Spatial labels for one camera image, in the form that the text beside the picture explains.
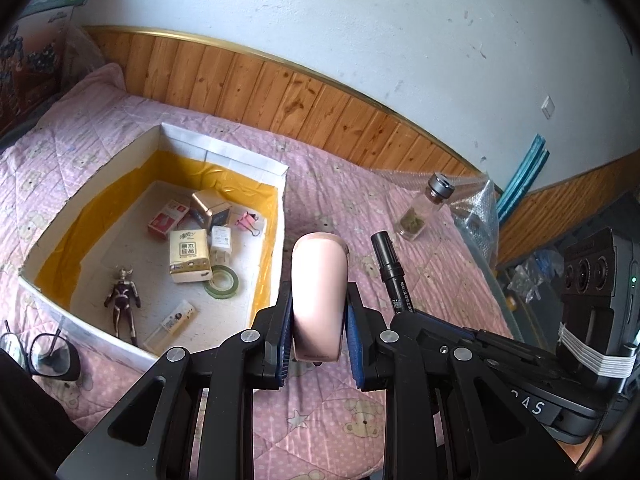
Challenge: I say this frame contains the dark robot toy box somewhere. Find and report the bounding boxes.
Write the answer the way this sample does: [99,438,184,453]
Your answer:
[0,5,76,131]

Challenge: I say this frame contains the pink stapler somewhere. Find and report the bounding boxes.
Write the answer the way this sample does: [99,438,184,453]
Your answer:
[291,232,350,363]

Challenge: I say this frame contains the gold metal tin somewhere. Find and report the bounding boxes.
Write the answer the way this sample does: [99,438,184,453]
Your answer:
[190,189,233,231]

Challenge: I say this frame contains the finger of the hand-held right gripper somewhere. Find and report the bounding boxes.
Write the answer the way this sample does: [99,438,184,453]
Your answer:
[390,310,571,386]

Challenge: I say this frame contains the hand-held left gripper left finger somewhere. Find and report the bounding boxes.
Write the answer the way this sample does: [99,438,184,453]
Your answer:
[55,280,296,480]

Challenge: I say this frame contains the beige tissue packet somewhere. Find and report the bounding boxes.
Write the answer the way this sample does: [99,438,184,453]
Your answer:
[167,229,213,283]

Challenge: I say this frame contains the green tape roll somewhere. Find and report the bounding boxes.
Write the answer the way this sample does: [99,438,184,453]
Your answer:
[203,264,242,298]

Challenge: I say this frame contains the black marker pen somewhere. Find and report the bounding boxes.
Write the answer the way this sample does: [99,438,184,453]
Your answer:
[370,230,418,316]

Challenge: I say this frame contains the pink binder clip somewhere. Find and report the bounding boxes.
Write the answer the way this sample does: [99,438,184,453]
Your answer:
[234,211,263,236]

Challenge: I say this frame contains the pink bear print blanket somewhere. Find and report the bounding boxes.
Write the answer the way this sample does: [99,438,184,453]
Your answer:
[0,62,516,480]

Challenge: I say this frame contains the person's dark clothing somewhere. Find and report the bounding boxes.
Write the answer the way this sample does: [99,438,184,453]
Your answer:
[0,345,86,480]

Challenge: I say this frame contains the black frame glasses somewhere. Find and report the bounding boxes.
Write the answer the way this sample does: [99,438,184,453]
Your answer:
[0,320,81,382]

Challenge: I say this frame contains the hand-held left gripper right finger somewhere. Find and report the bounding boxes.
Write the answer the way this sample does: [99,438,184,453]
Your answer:
[344,280,581,480]

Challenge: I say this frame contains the glass jar with silver lid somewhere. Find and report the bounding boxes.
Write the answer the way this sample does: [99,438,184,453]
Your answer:
[396,172,456,241]

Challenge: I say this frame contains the white charger adapter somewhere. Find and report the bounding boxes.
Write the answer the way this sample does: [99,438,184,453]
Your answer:
[209,225,233,263]

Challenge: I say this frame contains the white cardboard box yellow lining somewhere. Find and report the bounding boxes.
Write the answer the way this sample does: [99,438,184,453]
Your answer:
[19,122,290,361]

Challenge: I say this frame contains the purple silver action figure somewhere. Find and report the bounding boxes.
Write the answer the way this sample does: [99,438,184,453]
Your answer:
[104,267,142,346]

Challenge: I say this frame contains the clear plastic bags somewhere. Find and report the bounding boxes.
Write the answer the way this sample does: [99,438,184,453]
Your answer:
[505,250,566,311]

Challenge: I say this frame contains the red staple box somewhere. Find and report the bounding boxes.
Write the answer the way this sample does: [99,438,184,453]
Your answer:
[147,199,191,238]

